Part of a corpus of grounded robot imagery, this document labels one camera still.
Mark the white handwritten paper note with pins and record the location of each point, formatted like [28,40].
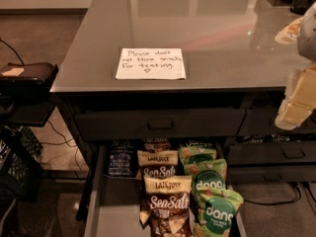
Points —
[151,64]

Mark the back brown chip bag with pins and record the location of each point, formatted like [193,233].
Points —
[154,145]

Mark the dark drawer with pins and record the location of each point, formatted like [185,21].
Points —
[95,126]
[275,153]
[272,174]
[262,122]

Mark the dark top right drawer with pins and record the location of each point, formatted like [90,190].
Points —
[262,122]

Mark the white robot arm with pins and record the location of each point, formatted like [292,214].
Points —
[303,32]

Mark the middle green dang bag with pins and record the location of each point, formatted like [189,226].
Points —
[210,173]

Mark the dark top left drawer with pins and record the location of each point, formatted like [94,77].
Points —
[95,126]

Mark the green dang bag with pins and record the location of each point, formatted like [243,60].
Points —
[194,151]
[210,173]
[216,209]

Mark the black plastic crate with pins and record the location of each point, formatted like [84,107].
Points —
[20,152]

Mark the black office chair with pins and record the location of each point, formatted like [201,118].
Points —
[25,93]

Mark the blue chip bag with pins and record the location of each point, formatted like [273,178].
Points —
[121,159]

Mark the dark bottom right drawer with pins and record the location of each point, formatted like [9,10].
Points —
[272,174]

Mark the dark middle right drawer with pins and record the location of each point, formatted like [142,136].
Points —
[275,153]

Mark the front brown sea salt bag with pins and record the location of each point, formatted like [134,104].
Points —
[168,203]

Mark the front green dang bag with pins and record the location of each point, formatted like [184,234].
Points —
[216,209]

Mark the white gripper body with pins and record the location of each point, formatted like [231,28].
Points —
[308,37]

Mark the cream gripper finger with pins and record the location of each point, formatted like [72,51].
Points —
[291,116]

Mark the middle brown sea salt bag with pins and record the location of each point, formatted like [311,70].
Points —
[158,165]

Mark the back green dang bag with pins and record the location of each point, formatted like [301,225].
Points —
[194,151]

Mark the brown sea salt bag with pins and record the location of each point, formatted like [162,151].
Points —
[168,203]
[158,165]

